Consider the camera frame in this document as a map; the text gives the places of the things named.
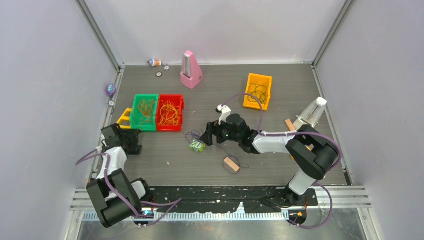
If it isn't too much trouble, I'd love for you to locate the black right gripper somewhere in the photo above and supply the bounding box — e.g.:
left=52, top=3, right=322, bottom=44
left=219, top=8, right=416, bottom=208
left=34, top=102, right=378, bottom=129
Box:
left=200, top=119, right=242, bottom=147

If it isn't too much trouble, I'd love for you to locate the white metronome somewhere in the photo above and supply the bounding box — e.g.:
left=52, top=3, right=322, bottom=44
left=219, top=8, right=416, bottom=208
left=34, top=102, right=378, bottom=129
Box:
left=293, top=97, right=328, bottom=130

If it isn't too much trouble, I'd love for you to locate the yellow triangle stand left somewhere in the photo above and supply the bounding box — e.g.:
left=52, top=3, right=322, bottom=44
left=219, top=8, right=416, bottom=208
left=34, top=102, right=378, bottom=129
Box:
left=116, top=108, right=132, bottom=130

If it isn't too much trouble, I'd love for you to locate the wooden block near metronome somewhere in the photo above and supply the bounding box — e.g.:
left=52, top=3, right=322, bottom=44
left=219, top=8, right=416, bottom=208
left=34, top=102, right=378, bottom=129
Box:
left=285, top=119, right=296, bottom=132

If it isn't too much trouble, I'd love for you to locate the small clown figurine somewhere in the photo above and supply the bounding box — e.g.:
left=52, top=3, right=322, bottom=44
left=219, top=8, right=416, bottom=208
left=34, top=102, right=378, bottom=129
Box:
left=146, top=58, right=163, bottom=67

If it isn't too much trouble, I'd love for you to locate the pink metronome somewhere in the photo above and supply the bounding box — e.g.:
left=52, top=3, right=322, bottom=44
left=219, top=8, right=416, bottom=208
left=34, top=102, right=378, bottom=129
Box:
left=180, top=50, right=203, bottom=89

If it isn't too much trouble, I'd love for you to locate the purple round toy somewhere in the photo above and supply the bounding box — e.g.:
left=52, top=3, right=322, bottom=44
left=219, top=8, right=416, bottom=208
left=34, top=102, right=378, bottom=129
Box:
left=105, top=83, right=117, bottom=97

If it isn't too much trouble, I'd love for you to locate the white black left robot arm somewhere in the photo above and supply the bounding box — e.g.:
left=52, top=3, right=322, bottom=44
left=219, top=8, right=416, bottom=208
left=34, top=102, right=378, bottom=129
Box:
left=86, top=123, right=154, bottom=228

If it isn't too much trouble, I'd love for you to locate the purple right arm hose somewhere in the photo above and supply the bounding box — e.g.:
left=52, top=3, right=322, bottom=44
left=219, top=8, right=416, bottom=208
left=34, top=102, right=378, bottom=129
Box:
left=221, top=93, right=343, bottom=230

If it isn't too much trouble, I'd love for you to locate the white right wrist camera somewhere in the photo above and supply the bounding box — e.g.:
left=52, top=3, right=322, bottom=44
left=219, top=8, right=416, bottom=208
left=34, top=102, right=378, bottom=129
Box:
left=215, top=104, right=232, bottom=125

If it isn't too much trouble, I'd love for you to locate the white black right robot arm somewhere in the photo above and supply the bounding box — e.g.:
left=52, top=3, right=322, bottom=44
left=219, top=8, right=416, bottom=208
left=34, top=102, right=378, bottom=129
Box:
left=199, top=114, right=343, bottom=206

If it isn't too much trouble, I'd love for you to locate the wooden block near front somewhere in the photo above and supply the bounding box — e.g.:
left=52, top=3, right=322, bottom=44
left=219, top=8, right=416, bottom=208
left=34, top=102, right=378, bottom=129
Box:
left=223, top=157, right=240, bottom=173

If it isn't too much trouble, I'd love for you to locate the brown orange cable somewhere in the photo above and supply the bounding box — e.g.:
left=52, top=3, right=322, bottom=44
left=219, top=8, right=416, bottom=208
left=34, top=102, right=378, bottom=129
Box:
left=136, top=98, right=157, bottom=127

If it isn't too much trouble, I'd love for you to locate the green plastic bin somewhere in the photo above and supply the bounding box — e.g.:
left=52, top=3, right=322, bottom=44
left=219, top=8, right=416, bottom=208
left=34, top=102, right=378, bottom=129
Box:
left=130, top=94, right=159, bottom=132

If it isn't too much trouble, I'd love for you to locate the yellow cable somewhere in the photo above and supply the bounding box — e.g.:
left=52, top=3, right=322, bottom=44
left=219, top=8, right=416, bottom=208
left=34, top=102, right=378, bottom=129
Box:
left=157, top=99, right=182, bottom=127

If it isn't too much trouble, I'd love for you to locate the red plastic bin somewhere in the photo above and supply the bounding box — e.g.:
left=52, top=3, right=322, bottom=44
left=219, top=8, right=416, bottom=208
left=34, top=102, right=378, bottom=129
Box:
left=155, top=93, right=185, bottom=132

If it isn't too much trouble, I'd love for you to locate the orange plastic bin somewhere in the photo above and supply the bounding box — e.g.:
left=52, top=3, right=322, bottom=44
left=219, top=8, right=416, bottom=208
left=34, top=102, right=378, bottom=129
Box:
left=243, top=73, right=273, bottom=111

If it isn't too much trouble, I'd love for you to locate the green owl toy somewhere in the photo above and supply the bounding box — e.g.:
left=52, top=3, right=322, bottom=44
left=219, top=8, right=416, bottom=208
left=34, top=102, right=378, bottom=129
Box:
left=188, top=139, right=206, bottom=152

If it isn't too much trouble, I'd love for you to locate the purple cable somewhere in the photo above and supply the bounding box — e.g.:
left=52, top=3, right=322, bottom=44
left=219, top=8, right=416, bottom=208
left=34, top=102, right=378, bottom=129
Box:
left=184, top=129, right=250, bottom=175
left=248, top=83, right=270, bottom=105

